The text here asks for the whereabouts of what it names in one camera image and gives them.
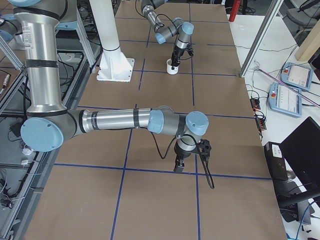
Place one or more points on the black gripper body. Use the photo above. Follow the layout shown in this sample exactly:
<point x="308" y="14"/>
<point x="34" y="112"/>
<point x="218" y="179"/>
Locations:
<point x="177" y="53"/>
<point x="181" y="154"/>

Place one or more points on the white smiley face mug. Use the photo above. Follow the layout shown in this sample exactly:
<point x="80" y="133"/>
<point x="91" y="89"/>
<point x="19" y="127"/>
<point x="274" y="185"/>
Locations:
<point x="170" y="69"/>

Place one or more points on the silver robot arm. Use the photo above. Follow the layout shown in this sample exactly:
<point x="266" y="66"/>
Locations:
<point x="183" y="31"/>
<point x="49" y="123"/>

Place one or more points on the blue tape strip lengthwise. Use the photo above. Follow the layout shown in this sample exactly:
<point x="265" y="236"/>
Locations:
<point x="195" y="157"/>

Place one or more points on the brown paper table cover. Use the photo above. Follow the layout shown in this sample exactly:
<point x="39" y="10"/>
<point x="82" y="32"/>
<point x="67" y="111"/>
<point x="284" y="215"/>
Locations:
<point x="81" y="203"/>

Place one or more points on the red fire extinguisher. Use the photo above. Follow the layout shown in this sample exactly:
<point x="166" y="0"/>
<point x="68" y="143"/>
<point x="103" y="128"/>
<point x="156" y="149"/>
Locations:
<point x="234" y="10"/>

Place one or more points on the black power strip right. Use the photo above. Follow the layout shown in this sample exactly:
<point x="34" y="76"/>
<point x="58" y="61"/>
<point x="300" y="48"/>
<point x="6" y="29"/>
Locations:
<point x="261" y="122"/>

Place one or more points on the black power strip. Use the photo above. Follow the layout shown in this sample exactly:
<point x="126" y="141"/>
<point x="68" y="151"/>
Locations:
<point x="255" y="103"/>
<point x="261" y="122"/>

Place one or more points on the black power strip left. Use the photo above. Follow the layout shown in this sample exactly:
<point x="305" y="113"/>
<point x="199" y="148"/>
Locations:
<point x="255" y="103"/>

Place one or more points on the teach pendant near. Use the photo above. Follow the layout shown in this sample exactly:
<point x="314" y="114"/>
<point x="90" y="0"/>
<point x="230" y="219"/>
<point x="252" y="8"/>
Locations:
<point x="283" y="100"/>

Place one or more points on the teach pendant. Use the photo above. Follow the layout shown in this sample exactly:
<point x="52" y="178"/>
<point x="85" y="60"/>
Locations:
<point x="297" y="76"/>
<point x="283" y="100"/>

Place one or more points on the black monitor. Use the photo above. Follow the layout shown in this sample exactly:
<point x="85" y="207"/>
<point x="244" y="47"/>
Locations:
<point x="301" y="150"/>

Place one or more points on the teach pendant far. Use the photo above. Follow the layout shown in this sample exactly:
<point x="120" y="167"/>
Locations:
<point x="297" y="76"/>

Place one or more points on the blue tape strip crosswise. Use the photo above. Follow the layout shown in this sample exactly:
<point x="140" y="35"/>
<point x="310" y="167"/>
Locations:
<point x="159" y="171"/>

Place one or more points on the wooden beam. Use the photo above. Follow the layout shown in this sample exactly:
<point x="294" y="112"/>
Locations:
<point x="310" y="45"/>

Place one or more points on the purple rod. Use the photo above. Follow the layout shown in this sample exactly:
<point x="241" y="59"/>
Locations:
<point x="290" y="88"/>

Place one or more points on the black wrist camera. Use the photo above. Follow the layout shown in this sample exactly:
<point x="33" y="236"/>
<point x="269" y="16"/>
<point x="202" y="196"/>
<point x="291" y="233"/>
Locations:
<point x="204" y="149"/>
<point x="190" y="50"/>

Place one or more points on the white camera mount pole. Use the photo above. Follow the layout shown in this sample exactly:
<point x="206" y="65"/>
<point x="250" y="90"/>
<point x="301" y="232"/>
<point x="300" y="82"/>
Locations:
<point x="114" y="66"/>

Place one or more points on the grey aluminium frame post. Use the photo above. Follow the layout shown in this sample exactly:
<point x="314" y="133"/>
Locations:
<point x="266" y="23"/>

